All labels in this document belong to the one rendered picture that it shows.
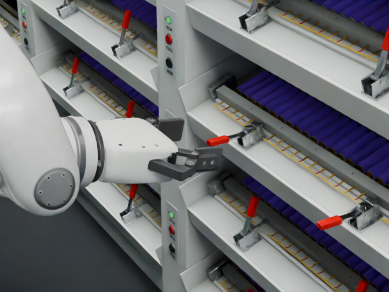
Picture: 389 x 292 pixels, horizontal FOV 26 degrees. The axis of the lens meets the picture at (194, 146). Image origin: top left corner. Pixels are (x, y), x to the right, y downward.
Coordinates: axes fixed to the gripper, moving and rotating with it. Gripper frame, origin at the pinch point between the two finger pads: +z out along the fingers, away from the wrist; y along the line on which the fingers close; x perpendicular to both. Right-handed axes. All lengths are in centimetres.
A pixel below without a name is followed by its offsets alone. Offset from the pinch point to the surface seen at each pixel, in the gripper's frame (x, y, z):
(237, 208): -23.9, -21.4, 27.9
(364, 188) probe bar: -4.0, 9.5, 22.9
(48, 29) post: -16, -100, 25
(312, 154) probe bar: -4.1, -1.9, 23.0
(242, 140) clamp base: -6.6, -13.4, 18.9
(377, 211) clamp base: -5.7, 13.2, 22.4
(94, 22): -6, -75, 23
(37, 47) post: -20, -100, 22
